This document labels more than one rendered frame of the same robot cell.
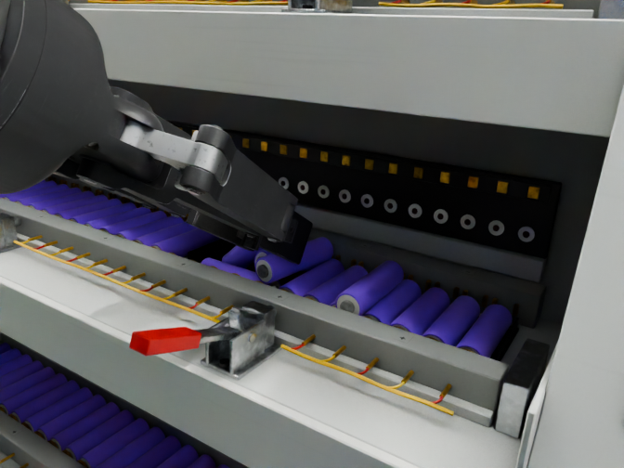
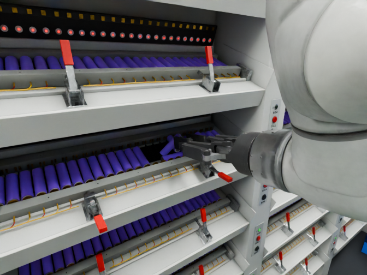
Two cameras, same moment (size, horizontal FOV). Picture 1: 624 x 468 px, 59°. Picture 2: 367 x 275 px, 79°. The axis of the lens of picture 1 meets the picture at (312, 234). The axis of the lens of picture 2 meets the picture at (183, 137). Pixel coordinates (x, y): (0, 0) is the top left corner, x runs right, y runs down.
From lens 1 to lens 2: 0.53 m
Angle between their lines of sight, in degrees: 64
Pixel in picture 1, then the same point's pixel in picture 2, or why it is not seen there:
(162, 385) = (199, 189)
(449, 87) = (241, 103)
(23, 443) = (115, 252)
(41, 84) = not seen: hidden behind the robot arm
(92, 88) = not seen: hidden behind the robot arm
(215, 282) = (186, 161)
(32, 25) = not seen: hidden behind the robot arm
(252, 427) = (220, 180)
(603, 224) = (263, 120)
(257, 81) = (203, 111)
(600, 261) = (263, 125)
